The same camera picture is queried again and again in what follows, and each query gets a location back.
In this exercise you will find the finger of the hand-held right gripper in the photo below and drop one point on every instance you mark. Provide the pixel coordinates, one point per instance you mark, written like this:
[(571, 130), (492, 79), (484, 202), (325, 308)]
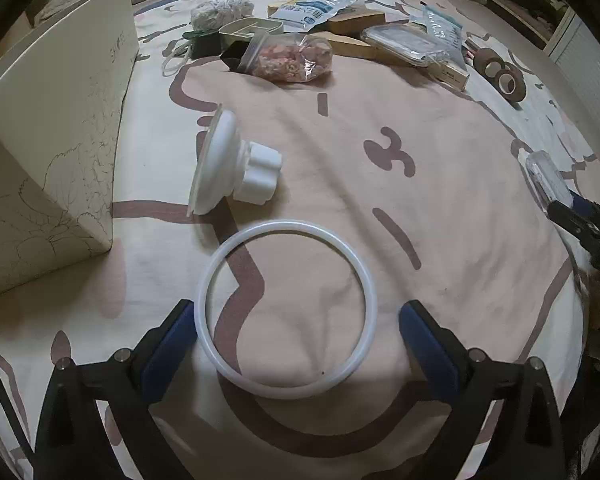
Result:
[(575, 220), (580, 204)]

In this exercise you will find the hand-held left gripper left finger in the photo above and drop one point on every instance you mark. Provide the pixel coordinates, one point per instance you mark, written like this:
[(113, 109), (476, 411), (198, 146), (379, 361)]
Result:
[(167, 355)]

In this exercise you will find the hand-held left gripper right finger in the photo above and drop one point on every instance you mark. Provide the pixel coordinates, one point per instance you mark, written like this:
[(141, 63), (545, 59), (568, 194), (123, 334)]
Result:
[(430, 355)]

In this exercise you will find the clear plastic case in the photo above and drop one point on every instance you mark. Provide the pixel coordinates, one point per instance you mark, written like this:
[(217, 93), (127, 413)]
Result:
[(400, 42), (547, 175)]

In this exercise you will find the brown tape roll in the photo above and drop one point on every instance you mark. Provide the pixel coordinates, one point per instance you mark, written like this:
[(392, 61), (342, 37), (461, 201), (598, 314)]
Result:
[(477, 57), (519, 87)]

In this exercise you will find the white plastic suction cup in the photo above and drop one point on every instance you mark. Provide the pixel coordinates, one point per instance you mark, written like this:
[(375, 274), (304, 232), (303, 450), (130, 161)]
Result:
[(220, 160)]

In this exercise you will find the white cardboard box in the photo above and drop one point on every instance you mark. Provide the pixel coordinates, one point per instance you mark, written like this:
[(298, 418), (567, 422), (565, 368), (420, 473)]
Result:
[(55, 135)]

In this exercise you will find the wedge wooden block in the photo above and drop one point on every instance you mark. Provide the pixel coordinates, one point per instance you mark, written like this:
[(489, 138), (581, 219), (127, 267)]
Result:
[(350, 47)]

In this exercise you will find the printed bed sheet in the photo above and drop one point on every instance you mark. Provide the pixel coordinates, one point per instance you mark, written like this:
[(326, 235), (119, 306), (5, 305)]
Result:
[(430, 210)]

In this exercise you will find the white louvred door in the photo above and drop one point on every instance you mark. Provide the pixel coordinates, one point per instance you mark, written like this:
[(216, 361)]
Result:
[(575, 55)]

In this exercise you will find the small beige carton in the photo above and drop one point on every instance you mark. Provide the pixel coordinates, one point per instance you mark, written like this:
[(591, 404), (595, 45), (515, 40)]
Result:
[(452, 77)]

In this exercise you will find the pale blue packet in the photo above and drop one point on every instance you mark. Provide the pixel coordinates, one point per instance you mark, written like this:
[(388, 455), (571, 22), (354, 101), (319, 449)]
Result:
[(442, 30)]

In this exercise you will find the black plastic object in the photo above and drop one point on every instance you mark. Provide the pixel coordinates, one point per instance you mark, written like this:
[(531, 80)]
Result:
[(205, 47)]

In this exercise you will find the zip bag of pink bits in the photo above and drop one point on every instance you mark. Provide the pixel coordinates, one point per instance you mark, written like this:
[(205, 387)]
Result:
[(285, 57)]

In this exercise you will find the green plastic clip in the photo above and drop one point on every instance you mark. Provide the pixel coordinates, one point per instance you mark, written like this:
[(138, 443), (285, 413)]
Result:
[(192, 34)]

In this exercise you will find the white divided tray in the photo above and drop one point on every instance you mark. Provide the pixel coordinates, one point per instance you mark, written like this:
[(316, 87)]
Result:
[(230, 30)]

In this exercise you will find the blue and white packet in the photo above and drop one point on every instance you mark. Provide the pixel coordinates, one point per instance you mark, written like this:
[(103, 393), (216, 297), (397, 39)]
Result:
[(305, 10)]

